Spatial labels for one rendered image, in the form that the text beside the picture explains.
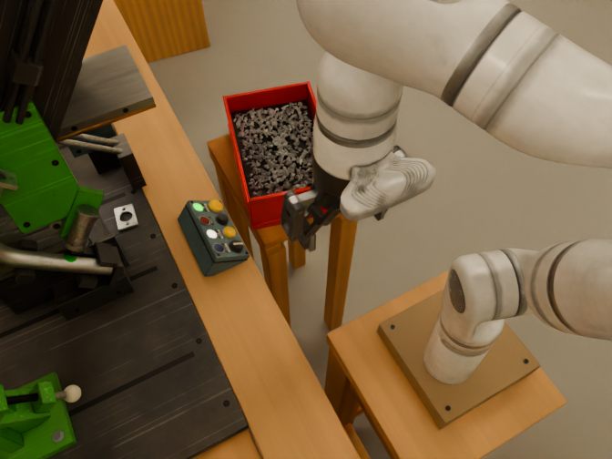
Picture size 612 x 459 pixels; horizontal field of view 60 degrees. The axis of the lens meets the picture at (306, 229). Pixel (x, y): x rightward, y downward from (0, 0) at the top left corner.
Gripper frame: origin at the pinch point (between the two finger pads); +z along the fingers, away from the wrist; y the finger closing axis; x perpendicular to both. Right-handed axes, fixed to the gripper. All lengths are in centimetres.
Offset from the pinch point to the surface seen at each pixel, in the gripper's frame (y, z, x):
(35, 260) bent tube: 39, 25, -31
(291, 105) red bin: -21, 42, -57
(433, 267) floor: -68, 130, -34
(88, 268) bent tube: 33, 31, -29
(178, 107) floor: -11, 130, -159
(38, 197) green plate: 34, 17, -36
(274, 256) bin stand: -2, 58, -30
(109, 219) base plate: 27, 40, -44
